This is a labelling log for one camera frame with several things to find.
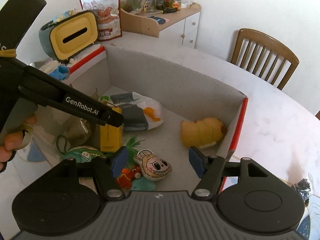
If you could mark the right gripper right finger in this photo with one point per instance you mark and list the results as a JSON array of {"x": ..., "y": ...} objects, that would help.
[{"x": 210, "y": 171}]

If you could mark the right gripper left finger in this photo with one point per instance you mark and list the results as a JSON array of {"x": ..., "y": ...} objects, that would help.
[{"x": 105, "y": 172}]

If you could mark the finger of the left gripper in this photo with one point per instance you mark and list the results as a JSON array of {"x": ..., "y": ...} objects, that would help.
[{"x": 115, "y": 118}]

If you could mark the yellow small box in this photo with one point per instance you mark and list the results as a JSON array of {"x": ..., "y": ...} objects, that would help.
[{"x": 110, "y": 138}]

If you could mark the white tissue pack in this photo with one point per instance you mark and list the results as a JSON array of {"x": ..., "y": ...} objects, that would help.
[{"x": 140, "y": 113}]

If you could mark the hotdog plush toy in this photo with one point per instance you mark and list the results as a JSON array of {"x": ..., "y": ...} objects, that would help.
[{"x": 202, "y": 133}]

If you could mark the silver foil snack bag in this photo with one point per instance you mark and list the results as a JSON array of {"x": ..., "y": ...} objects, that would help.
[{"x": 78, "y": 133}]

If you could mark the cream monster face plush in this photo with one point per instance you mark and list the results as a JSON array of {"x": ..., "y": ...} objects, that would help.
[{"x": 153, "y": 167}]

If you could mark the person's left hand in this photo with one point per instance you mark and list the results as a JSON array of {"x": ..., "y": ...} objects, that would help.
[{"x": 15, "y": 141}]

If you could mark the blue rubber glove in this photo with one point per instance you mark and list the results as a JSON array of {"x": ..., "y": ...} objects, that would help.
[{"x": 60, "y": 73}]

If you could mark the red cardboard box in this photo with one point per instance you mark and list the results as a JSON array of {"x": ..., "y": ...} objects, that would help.
[{"x": 184, "y": 93}]

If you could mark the yellow tissue box holder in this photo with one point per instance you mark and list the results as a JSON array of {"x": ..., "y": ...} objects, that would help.
[{"x": 62, "y": 40}]

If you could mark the white sideboard cabinet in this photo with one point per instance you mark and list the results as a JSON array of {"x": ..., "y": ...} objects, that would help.
[{"x": 179, "y": 28}]

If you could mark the red white snack bag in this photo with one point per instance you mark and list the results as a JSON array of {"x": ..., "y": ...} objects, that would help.
[{"x": 107, "y": 14}]

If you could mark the wooden dining chair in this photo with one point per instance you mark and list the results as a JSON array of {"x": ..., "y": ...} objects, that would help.
[{"x": 264, "y": 56}]

